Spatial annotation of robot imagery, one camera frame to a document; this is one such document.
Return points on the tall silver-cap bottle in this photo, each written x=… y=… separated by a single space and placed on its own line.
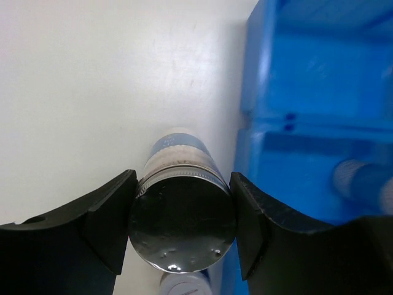
x=183 y=218
x=367 y=184

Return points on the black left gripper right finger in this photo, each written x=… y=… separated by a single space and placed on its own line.
x=283 y=251

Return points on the blue storage bin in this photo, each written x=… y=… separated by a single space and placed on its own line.
x=329 y=59
x=293 y=162

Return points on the short white-cap jar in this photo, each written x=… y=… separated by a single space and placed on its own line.
x=195 y=283

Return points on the blue far storage bin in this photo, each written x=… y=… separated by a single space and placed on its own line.
x=329 y=59

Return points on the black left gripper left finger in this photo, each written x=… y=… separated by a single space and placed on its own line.
x=77 y=248

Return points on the blue middle storage bin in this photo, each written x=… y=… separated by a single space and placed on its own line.
x=293 y=162

